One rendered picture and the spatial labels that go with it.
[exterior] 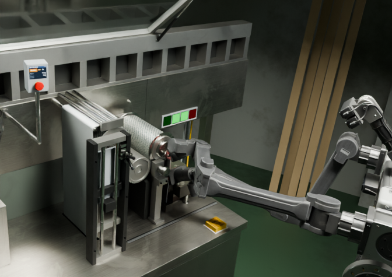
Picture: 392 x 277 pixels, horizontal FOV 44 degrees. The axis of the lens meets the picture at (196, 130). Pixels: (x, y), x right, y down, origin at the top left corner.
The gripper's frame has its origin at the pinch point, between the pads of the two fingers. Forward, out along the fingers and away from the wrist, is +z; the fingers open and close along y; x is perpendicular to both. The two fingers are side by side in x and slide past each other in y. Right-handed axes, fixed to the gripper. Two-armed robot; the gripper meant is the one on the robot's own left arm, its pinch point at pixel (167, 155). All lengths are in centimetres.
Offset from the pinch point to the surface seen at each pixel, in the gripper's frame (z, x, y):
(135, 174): 8.0, -2.3, -14.1
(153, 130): 2.4, 12.7, -0.7
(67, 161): 21.2, 13.2, -34.7
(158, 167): 2.8, -3.0, -4.9
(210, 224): 3.8, -36.0, 11.4
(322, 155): 65, -42, 190
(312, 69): 47, 24, 196
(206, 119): 53, 13, 78
